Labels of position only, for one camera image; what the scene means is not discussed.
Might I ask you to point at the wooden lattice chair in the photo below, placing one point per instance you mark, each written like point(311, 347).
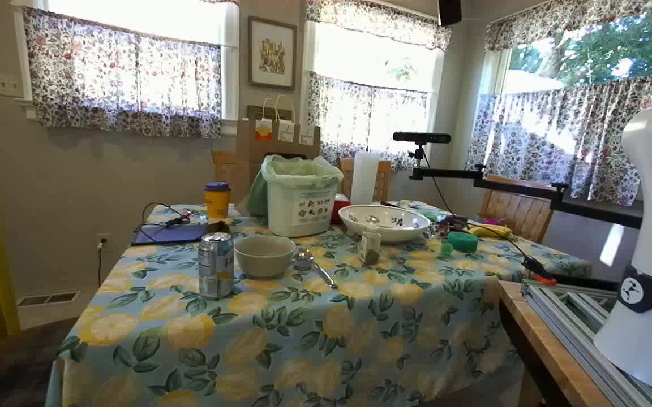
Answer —
point(524, 213)

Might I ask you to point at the yellow cloth on table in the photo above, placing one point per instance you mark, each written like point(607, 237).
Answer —
point(489, 232)

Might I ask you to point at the white paper towel roll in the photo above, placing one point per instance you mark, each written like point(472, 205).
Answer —
point(364, 171)

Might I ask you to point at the silver metal spoon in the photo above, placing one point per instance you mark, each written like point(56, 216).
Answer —
point(307, 264)

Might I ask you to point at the lemon print tablecloth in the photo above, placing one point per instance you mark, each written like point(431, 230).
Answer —
point(406, 330)

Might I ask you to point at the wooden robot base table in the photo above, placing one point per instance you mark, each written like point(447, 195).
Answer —
point(552, 377)

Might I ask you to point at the dark blue notebook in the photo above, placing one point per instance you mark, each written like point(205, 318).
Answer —
point(182, 234)

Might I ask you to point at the large white patterned bowl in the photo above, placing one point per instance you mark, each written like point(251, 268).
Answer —
point(395, 225)

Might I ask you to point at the framed wall picture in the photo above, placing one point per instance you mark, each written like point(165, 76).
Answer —
point(271, 53)

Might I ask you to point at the yellow lidded jar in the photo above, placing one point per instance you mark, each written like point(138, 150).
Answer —
point(218, 198)

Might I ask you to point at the green sponge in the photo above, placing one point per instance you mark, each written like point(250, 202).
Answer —
point(459, 241)

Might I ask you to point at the silver soda can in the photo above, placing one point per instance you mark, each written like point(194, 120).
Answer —
point(216, 265)

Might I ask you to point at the black camera on boom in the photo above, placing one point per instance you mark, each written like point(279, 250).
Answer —
point(556, 194)

